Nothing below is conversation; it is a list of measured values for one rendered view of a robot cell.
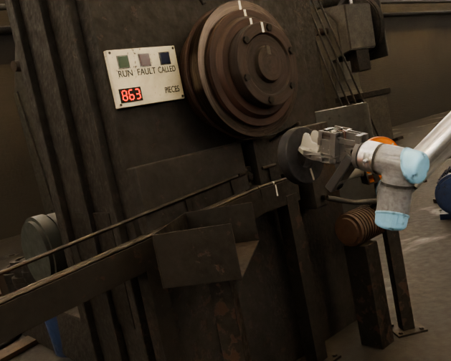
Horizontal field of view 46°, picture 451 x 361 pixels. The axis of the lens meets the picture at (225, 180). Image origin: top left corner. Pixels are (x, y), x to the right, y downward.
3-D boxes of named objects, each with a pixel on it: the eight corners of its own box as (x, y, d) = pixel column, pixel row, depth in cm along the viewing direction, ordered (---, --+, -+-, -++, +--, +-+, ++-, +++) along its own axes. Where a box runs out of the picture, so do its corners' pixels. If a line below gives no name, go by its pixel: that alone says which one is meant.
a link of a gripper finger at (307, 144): (297, 128, 144) (324, 134, 138) (296, 150, 146) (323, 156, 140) (289, 130, 142) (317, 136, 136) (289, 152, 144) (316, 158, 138)
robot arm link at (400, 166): (411, 190, 118) (417, 152, 116) (368, 179, 126) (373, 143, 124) (428, 186, 123) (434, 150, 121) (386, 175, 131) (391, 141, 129)
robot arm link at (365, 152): (387, 170, 131) (368, 177, 126) (371, 166, 134) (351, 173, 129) (389, 140, 128) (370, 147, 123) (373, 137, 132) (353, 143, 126)
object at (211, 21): (202, 149, 177) (173, 6, 172) (295, 127, 207) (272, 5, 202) (214, 147, 173) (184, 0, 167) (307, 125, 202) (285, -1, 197)
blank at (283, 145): (269, 138, 140) (279, 137, 138) (305, 121, 150) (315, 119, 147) (287, 193, 143) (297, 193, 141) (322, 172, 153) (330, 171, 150)
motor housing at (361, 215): (353, 347, 208) (329, 214, 202) (384, 325, 222) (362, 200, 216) (382, 354, 198) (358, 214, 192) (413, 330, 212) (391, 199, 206)
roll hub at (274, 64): (237, 112, 175) (221, 26, 172) (294, 102, 193) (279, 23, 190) (249, 110, 170) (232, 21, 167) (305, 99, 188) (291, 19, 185)
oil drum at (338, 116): (304, 213, 482) (286, 116, 472) (343, 198, 520) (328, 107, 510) (359, 214, 437) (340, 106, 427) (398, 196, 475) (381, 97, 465)
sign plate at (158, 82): (115, 109, 167) (102, 51, 165) (181, 99, 184) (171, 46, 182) (119, 108, 165) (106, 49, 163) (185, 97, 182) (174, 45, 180)
